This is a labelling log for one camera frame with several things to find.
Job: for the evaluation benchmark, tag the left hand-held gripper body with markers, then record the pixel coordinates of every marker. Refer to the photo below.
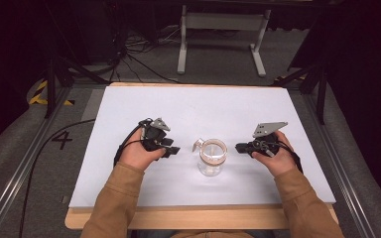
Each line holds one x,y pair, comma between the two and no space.
152,135

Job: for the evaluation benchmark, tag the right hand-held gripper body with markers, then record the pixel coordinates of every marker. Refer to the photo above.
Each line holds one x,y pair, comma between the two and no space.
267,139

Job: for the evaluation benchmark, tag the clear glass jar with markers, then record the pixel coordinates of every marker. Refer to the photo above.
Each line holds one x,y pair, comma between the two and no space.
212,158

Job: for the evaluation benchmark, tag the person's right hand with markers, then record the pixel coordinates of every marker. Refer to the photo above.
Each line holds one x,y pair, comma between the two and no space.
278,156

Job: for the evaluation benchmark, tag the person's left hand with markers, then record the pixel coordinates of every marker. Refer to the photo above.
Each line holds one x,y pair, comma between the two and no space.
139,154

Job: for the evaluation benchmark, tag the white table mat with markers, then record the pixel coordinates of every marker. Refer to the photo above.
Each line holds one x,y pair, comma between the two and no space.
195,109

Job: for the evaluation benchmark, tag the wooden table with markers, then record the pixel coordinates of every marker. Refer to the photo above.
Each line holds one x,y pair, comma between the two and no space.
191,218

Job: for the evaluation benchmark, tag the black tripod stand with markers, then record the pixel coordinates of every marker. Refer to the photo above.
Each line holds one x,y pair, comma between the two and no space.
63,72
311,82

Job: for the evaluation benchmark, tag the white metal stand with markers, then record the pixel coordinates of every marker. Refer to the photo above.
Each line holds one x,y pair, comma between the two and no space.
223,36

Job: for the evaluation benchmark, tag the aluminium floor rail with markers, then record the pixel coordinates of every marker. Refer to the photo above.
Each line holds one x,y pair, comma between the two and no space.
340,172
16,172

